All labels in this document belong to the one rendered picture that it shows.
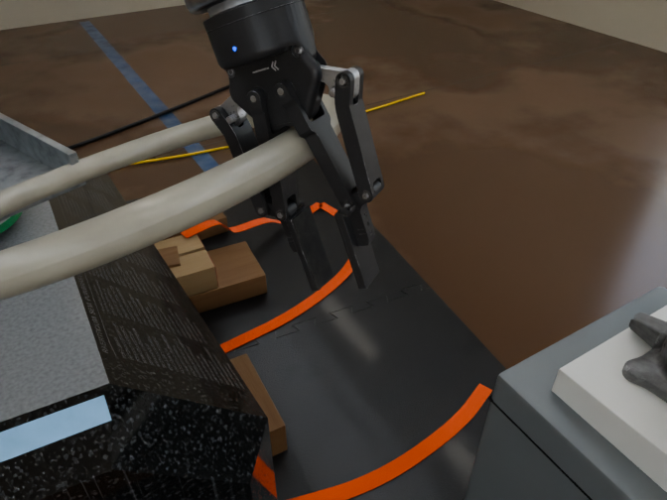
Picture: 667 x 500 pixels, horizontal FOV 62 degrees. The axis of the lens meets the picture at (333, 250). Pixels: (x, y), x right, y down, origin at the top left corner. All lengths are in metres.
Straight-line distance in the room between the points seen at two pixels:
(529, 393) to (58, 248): 0.68
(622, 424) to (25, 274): 0.70
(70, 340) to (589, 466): 0.77
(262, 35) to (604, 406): 0.64
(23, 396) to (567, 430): 0.76
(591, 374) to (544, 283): 1.53
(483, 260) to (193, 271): 1.18
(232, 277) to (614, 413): 1.56
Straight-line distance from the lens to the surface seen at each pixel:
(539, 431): 0.88
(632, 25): 5.56
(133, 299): 1.16
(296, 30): 0.42
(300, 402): 1.81
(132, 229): 0.37
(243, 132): 0.48
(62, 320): 1.03
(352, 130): 0.41
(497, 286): 2.30
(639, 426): 0.83
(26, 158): 0.95
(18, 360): 0.99
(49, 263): 0.38
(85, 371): 0.93
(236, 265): 2.17
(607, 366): 0.88
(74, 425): 0.90
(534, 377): 0.90
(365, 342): 1.97
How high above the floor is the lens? 1.45
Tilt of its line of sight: 37 degrees down
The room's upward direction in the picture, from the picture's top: straight up
